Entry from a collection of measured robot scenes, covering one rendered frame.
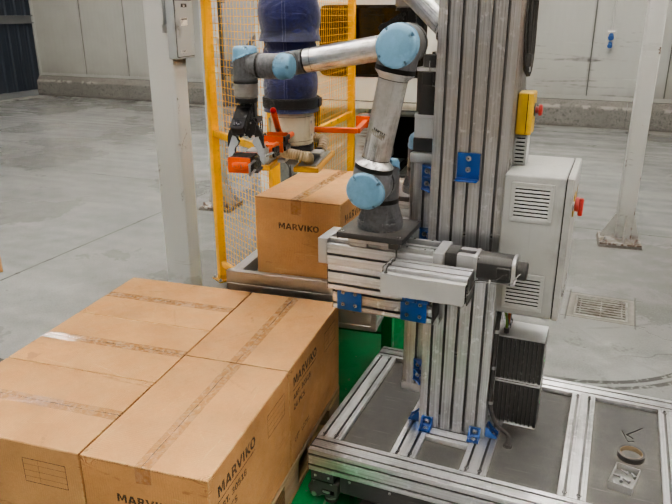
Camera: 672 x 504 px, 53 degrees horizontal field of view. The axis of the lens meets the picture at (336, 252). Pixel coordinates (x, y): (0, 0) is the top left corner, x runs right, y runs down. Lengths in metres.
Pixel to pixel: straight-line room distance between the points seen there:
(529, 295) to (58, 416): 1.52
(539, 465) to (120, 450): 1.41
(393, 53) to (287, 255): 1.32
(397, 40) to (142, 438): 1.33
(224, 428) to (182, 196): 2.05
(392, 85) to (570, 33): 9.49
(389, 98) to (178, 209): 2.20
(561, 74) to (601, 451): 9.14
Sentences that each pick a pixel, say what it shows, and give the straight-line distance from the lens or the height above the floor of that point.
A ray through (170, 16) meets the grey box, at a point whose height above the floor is 1.68.
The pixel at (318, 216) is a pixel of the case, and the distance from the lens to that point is 2.83.
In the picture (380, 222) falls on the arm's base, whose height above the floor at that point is 1.07.
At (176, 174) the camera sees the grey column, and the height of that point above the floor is 0.85.
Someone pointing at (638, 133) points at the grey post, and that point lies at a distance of 5.46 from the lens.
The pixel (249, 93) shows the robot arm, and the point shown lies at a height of 1.47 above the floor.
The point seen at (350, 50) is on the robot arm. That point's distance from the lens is 2.09.
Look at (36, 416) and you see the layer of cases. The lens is 2.28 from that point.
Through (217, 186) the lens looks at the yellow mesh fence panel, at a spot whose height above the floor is 0.65.
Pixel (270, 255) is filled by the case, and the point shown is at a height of 0.68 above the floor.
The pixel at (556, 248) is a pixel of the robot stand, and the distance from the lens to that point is 2.19.
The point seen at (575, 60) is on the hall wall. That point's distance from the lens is 11.35.
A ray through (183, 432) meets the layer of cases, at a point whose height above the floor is 0.54.
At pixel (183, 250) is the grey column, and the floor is 0.40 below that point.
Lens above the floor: 1.70
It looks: 20 degrees down
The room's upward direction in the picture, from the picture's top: straight up
